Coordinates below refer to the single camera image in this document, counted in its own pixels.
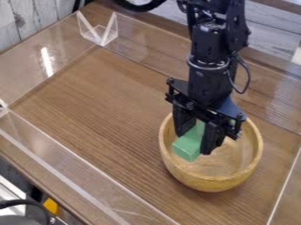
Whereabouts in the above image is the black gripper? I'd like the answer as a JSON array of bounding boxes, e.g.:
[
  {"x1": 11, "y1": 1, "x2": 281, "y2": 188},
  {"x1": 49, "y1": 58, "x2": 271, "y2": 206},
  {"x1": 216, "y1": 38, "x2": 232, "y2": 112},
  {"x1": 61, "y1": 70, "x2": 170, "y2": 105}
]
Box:
[{"x1": 166, "y1": 55, "x2": 248, "y2": 155}]

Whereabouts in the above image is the green rectangular block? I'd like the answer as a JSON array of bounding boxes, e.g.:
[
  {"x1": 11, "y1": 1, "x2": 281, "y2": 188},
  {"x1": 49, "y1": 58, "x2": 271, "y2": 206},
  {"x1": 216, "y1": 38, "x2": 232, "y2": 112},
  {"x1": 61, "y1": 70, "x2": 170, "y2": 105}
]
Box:
[{"x1": 172, "y1": 121, "x2": 205, "y2": 162}]

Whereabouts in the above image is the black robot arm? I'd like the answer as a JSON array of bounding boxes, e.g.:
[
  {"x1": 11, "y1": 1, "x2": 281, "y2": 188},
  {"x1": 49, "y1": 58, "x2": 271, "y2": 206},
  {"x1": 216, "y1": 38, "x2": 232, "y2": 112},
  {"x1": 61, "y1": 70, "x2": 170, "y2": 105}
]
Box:
[{"x1": 166, "y1": 0, "x2": 251, "y2": 155}]

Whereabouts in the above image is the brown wooden bowl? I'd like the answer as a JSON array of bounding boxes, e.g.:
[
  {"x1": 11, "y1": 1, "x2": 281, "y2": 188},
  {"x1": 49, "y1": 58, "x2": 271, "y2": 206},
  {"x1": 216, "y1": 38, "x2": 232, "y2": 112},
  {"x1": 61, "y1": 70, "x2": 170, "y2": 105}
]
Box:
[{"x1": 160, "y1": 114, "x2": 264, "y2": 192}]

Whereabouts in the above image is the yellow label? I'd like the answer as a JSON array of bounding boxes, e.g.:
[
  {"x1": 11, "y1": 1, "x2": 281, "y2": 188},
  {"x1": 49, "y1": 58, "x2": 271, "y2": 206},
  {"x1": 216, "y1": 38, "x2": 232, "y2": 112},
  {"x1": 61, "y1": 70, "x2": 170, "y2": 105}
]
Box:
[{"x1": 45, "y1": 198, "x2": 61, "y2": 215}]

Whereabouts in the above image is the clear acrylic enclosure wall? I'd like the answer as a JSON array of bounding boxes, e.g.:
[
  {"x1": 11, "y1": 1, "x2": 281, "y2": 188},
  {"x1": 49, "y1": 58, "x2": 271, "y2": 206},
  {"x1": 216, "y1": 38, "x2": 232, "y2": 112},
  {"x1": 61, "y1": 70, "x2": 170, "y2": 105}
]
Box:
[{"x1": 0, "y1": 6, "x2": 301, "y2": 225}]

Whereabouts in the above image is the clear acrylic corner bracket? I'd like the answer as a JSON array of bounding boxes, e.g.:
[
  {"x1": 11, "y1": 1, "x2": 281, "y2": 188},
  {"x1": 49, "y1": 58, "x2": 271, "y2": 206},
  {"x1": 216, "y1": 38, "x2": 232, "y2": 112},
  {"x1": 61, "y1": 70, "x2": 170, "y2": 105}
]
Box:
[{"x1": 77, "y1": 11, "x2": 119, "y2": 47}]

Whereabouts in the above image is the black cable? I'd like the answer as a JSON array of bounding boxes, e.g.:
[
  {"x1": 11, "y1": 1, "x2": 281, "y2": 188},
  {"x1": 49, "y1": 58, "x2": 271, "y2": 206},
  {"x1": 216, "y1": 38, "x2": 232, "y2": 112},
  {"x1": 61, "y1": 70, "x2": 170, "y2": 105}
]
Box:
[{"x1": 0, "y1": 199, "x2": 53, "y2": 225}]

